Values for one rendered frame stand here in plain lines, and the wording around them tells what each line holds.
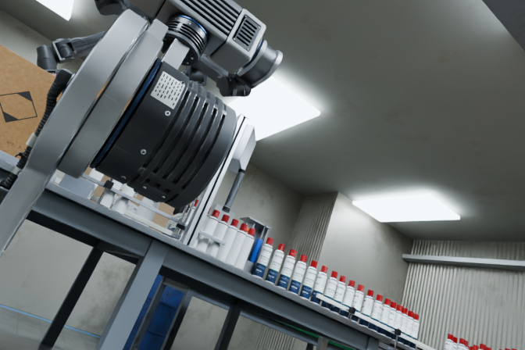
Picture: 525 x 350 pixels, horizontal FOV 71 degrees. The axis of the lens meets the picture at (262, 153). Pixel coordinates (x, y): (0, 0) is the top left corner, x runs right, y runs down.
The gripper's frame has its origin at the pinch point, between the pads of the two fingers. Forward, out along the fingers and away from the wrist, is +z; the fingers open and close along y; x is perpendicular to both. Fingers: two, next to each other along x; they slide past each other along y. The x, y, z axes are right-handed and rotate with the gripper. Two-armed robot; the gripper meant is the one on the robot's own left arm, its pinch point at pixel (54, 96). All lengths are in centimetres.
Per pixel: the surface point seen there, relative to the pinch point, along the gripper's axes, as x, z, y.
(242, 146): -69, 33, -16
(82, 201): 4, 44, -42
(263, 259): -75, 88, -1
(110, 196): -13.0, 42.3, 1.1
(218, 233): -55, 69, 0
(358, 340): -85, 122, -42
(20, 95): 13.1, 10.5, -36.6
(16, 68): 12.8, 2.3, -36.7
